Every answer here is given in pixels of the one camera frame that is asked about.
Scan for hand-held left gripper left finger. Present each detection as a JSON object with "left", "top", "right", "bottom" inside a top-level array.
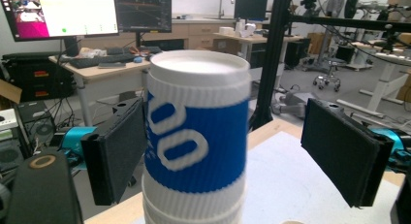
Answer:
[{"left": 80, "top": 97, "right": 148, "bottom": 207}]

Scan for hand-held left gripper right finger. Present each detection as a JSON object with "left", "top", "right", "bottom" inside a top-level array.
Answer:
[{"left": 300, "top": 97, "right": 395, "bottom": 208}]

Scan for blue banded paper cup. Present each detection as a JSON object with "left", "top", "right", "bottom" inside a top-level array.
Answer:
[{"left": 141, "top": 49, "right": 252, "bottom": 215}]

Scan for rolling chrome stool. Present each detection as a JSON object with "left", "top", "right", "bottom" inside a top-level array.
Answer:
[{"left": 312, "top": 57, "right": 342, "bottom": 93}]

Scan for wooden office desk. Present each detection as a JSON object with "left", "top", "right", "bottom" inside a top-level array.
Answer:
[{"left": 47, "top": 53, "right": 153, "bottom": 127}]

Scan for black computer tower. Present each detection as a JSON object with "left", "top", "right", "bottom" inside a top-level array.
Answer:
[{"left": 16, "top": 101, "right": 58, "bottom": 144}]

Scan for white standing desk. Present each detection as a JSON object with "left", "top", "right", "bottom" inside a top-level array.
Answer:
[{"left": 335, "top": 51, "right": 411, "bottom": 119}]

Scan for black keyboard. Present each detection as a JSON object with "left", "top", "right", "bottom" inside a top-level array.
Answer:
[{"left": 69, "top": 53, "right": 136, "bottom": 70}]

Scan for black storage cases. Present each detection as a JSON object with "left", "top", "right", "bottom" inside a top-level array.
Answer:
[{"left": 1, "top": 51, "right": 78, "bottom": 103}]

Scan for flat cardboard piece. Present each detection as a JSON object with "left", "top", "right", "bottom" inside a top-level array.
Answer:
[{"left": 0, "top": 79, "right": 23, "bottom": 104}]

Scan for dark graph monitor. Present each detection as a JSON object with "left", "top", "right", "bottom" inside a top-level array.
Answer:
[{"left": 113, "top": 0, "right": 174, "bottom": 34}]

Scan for large bright monitor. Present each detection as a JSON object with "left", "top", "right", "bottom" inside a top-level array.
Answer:
[{"left": 0, "top": 0, "right": 120, "bottom": 43}]

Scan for wooden counter cabinets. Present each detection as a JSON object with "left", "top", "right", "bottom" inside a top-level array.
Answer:
[{"left": 142, "top": 17, "right": 270, "bottom": 51}]

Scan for dark switched-off monitor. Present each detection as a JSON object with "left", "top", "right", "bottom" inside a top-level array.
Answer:
[{"left": 234, "top": 0, "right": 269, "bottom": 21}]

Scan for metal sink faucet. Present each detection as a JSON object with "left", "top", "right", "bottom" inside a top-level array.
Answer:
[{"left": 218, "top": 0, "right": 235, "bottom": 20}]

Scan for black aluminium frame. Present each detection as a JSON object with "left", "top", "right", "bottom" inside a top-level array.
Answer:
[{"left": 248, "top": 0, "right": 411, "bottom": 132}]

